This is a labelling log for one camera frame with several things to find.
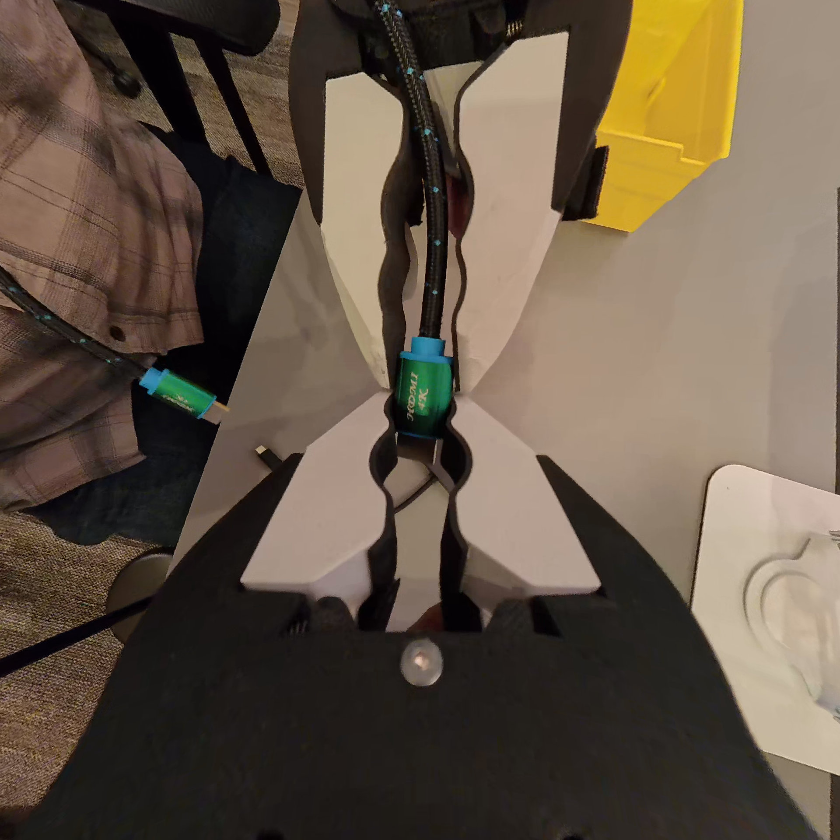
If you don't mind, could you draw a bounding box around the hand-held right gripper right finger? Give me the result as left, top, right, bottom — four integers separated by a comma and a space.
444, 392, 605, 599

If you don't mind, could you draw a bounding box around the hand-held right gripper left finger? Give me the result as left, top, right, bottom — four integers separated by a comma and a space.
241, 389, 401, 598

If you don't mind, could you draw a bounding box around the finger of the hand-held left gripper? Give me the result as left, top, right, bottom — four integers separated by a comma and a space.
451, 33, 571, 395
322, 73, 410, 388

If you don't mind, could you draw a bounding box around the thin black switch cable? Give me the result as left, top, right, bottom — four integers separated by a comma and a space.
256, 444, 454, 509

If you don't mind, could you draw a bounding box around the black office chair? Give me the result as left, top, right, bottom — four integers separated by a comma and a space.
73, 0, 283, 178

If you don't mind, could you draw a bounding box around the yellow plastic bin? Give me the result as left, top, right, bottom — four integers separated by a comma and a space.
578, 0, 745, 233

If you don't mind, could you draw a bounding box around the white laptop stand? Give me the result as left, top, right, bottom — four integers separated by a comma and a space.
692, 464, 840, 775

